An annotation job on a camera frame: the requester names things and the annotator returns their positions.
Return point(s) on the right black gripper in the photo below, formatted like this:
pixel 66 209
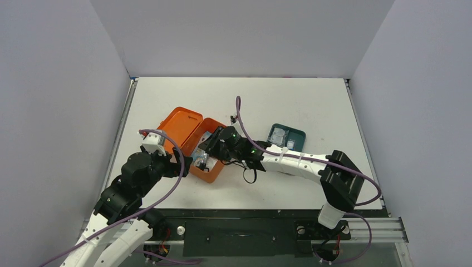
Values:
pixel 211 144

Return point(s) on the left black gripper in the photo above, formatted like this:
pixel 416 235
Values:
pixel 174 168

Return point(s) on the blue snack packet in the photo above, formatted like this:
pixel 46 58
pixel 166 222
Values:
pixel 197 152

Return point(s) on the orange plastic medicine box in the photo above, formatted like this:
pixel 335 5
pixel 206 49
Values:
pixel 186 128

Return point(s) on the zip bag of wipes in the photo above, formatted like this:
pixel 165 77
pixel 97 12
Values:
pixel 278 136

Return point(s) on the white blue tube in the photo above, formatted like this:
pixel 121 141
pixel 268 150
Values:
pixel 291 144

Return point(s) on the teal divided tray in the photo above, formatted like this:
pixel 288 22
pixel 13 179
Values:
pixel 297 135

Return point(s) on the black scissors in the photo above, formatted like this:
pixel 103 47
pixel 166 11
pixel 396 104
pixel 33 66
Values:
pixel 202 165

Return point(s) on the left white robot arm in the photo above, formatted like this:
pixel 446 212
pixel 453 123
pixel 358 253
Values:
pixel 119 224

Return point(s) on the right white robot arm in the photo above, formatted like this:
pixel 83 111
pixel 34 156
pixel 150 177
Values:
pixel 338 176

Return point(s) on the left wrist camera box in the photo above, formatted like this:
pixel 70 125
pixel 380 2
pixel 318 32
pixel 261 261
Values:
pixel 153 142

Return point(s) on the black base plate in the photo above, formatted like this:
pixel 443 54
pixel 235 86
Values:
pixel 198 233

